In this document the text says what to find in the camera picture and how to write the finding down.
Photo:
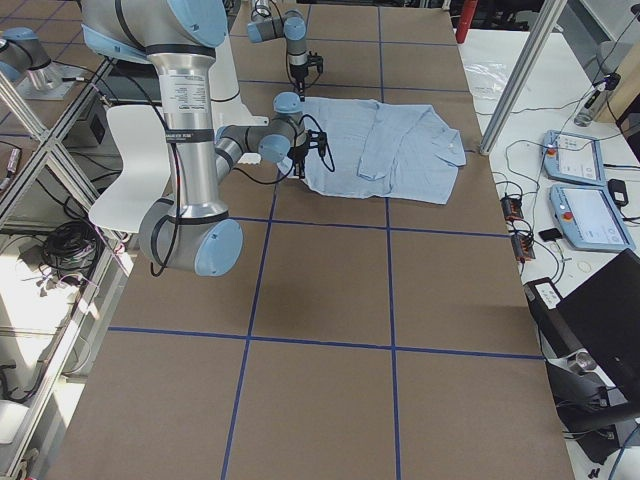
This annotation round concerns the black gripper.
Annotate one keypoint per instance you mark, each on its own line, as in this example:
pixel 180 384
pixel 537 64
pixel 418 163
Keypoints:
pixel 299 151
pixel 299 71

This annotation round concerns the light blue button-up shirt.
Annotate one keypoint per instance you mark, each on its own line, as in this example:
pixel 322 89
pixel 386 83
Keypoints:
pixel 383 150

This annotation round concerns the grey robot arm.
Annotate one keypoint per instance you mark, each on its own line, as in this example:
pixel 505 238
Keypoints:
pixel 191 230
pixel 267 22

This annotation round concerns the white plastic chair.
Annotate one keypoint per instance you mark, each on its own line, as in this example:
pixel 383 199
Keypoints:
pixel 140 139

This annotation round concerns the red fire extinguisher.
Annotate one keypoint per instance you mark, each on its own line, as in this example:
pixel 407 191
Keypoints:
pixel 465 20

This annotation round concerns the orange black electronics box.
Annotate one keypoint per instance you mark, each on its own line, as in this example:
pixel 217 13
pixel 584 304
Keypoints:
pixel 512 208
pixel 523 247

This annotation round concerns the upper blue teach pendant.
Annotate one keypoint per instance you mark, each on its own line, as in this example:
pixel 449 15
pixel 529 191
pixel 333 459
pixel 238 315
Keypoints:
pixel 573 158

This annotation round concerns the blue teach pendant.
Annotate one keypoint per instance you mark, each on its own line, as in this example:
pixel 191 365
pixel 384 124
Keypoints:
pixel 573 158
pixel 589 219

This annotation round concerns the lower blue teach pendant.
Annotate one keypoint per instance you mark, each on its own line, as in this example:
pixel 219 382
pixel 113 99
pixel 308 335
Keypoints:
pixel 589 219

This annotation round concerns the black laptop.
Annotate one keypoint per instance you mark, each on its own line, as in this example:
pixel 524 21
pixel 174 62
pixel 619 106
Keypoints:
pixel 593 334

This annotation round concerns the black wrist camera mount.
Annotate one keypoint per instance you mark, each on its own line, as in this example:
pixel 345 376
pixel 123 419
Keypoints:
pixel 315 61
pixel 316 140

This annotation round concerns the grey aluminium frame post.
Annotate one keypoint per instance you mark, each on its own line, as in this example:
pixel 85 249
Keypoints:
pixel 532 49

